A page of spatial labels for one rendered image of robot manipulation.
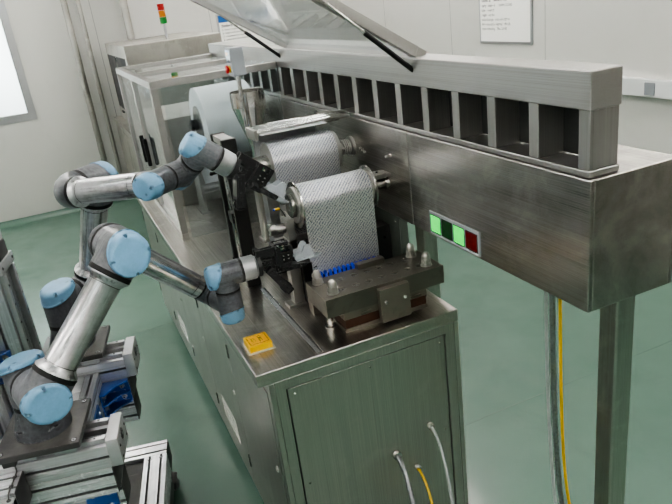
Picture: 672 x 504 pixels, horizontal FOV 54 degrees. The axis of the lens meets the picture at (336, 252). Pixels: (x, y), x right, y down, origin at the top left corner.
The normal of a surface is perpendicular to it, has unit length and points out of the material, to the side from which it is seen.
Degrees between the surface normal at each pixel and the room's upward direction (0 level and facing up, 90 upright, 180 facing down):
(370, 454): 90
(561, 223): 90
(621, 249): 90
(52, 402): 96
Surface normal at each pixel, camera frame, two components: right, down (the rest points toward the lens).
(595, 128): 0.40, 0.29
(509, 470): -0.12, -0.92
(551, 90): -0.90, 0.25
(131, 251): 0.68, 0.10
